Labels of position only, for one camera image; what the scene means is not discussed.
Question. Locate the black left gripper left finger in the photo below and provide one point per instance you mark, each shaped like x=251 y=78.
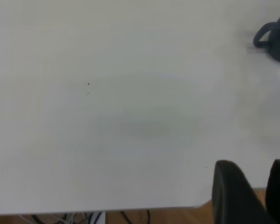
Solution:
x=233 y=200

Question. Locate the white power strip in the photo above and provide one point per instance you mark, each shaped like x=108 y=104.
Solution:
x=101 y=218

